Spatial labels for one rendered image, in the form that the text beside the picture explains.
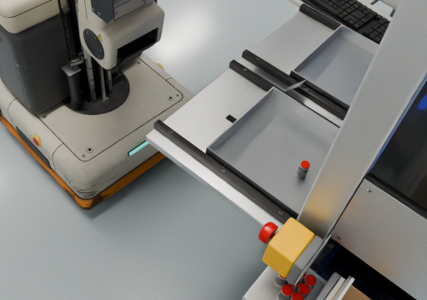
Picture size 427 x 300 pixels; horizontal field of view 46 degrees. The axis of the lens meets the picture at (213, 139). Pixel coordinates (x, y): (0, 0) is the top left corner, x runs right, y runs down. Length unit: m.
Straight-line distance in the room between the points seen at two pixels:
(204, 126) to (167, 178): 0.98
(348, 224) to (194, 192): 1.31
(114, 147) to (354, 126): 1.30
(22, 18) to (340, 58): 0.97
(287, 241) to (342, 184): 0.15
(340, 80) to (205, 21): 1.59
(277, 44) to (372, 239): 0.72
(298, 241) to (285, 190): 0.25
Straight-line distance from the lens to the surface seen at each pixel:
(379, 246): 0.87
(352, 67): 1.42
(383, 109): 0.67
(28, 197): 2.15
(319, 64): 1.39
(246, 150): 1.15
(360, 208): 0.82
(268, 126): 1.21
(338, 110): 1.27
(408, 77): 0.63
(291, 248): 0.87
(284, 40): 1.44
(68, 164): 1.88
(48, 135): 1.96
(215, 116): 1.21
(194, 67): 2.58
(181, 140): 1.13
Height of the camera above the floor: 1.79
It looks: 52 degrees down
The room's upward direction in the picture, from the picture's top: 9 degrees clockwise
